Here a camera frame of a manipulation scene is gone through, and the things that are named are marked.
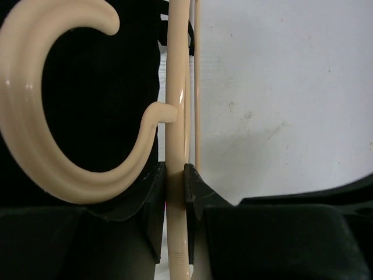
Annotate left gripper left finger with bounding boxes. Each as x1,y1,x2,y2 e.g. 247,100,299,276
1,162,166,279

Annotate black trousers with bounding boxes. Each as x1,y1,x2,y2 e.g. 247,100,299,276
1,1,170,207

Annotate beige plastic hanger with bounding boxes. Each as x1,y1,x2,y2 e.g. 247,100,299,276
1,1,199,279

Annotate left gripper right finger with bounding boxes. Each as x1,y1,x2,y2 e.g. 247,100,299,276
184,164,372,279

